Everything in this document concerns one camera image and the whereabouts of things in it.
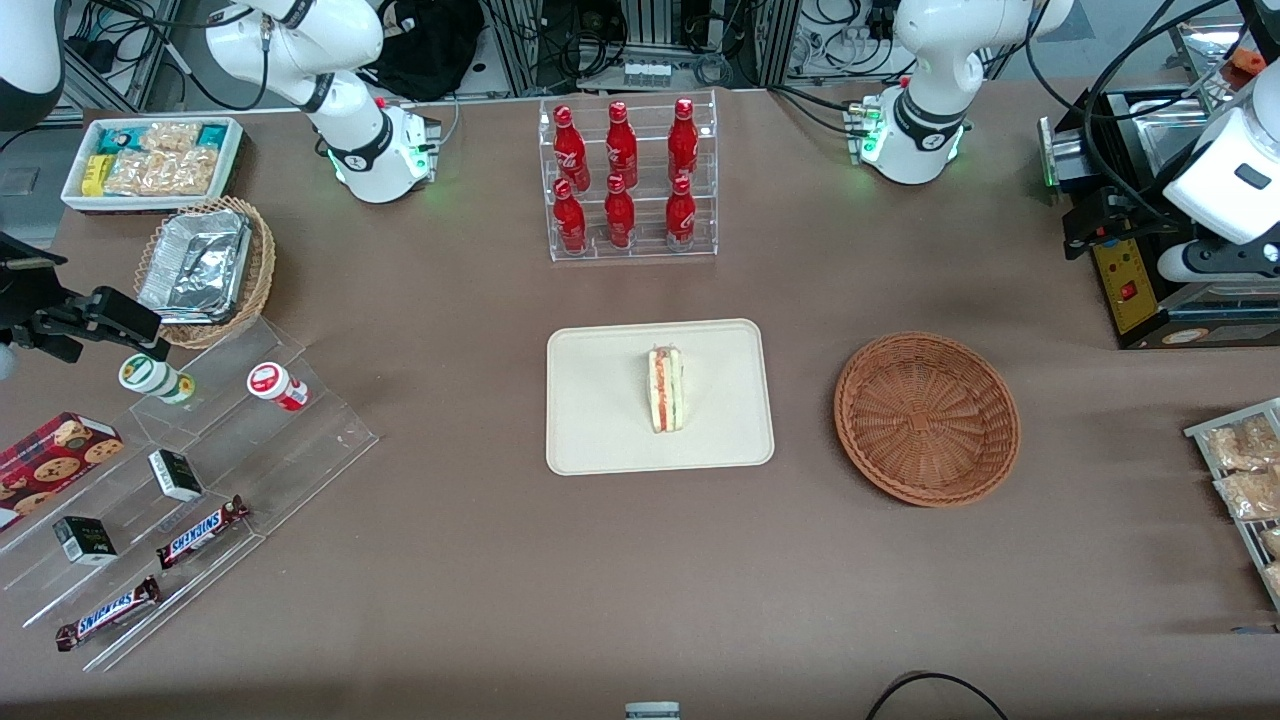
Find clear acrylic bottle rack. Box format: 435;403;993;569
538;90;719;263

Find black bag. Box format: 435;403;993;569
362;0;487;103

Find triangular sandwich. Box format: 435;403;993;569
647;344;687;435

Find white plastic snack bin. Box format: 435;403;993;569
60;116;246;215

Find small black box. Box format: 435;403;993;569
53;516;119;567
148;449;205;503

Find red label yogurt bottle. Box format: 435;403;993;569
247;362;310;413

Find clear rice cracker bag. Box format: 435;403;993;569
104;147;218;197
139;121;202;154

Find black hot dog warmer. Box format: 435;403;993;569
1038;15;1280;351

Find green label yogurt bottle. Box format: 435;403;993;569
119;354;197;406

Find black cable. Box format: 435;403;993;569
865;671;1010;720

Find red cookie box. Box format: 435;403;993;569
0;412;126;533

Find cream rectangular plastic tray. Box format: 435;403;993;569
545;318;776;477

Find light wicker basket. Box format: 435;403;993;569
133;196;277;350

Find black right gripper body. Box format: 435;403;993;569
0;232;73;336

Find stacked aluminium foil trays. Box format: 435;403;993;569
137;208;253;326

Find red cola bottle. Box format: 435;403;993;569
665;176;697;252
553;179;588;254
605;101;639;190
604;174;636;250
668;98;700;184
553;105;591;192

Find clear acrylic stepped display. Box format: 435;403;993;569
0;318;380;673

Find snickers chocolate bar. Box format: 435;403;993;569
55;576;163;653
156;496;251;571

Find metal wire tray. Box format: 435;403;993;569
1184;398;1280;612

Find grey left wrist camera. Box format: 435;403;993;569
1157;239;1280;285

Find brown round wicker basket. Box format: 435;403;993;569
833;331;1022;508

